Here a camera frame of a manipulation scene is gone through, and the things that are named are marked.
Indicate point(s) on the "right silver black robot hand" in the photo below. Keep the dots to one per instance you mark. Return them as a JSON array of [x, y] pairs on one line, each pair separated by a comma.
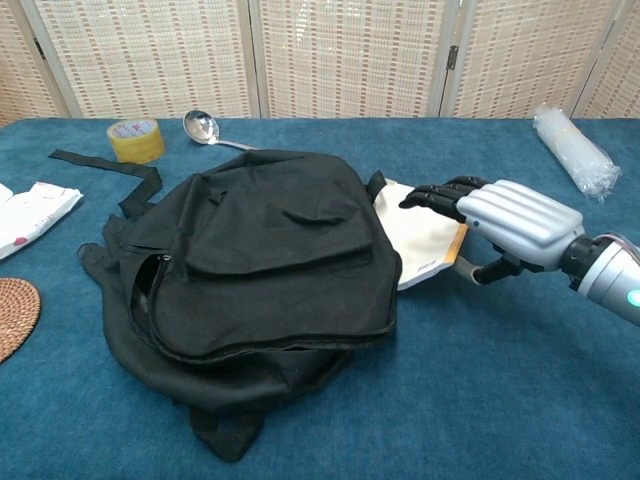
[[520, 220]]

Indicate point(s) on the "white book with yellow spine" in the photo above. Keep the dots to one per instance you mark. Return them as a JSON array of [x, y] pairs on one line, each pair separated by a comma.
[[425, 240]]

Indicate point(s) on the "black fabric backpack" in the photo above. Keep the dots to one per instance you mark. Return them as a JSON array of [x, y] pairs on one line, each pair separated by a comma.
[[275, 280]]

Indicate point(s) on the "clear plastic straw bundle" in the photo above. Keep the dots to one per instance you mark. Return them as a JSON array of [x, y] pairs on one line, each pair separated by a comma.
[[570, 150]]

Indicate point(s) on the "black screen hinge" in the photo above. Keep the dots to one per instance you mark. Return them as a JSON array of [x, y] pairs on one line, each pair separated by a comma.
[[454, 56], [37, 47]]

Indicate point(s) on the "blue velvet table cover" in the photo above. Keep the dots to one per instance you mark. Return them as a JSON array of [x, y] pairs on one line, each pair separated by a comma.
[[450, 425]]

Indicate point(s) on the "silver metal ladle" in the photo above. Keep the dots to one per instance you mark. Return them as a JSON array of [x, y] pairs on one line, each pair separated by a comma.
[[200, 126]]

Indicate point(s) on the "yellow packing tape roll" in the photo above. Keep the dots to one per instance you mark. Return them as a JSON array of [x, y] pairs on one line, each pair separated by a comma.
[[135, 147]]

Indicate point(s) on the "woven folding screen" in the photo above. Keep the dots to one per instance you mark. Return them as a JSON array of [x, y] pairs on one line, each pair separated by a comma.
[[150, 60]]

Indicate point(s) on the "white tissue packet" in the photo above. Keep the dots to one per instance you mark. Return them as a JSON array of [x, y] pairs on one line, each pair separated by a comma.
[[35, 215]]

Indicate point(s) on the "round woven rattan coaster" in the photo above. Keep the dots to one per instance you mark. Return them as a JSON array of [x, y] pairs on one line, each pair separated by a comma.
[[15, 320]]

